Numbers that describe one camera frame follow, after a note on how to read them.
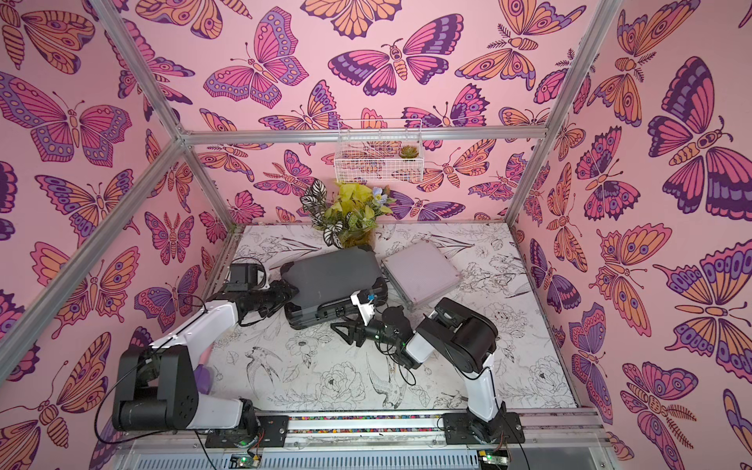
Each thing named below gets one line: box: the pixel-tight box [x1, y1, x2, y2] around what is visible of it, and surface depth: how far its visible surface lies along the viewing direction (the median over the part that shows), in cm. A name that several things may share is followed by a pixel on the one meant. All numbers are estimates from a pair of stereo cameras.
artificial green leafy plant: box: [299, 179, 395, 249], surface depth 97 cm
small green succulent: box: [398, 144, 420, 159], surface depth 94 cm
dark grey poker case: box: [281, 245, 389, 330], surface depth 92 cm
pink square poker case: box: [379, 239, 462, 312], surface depth 101 cm
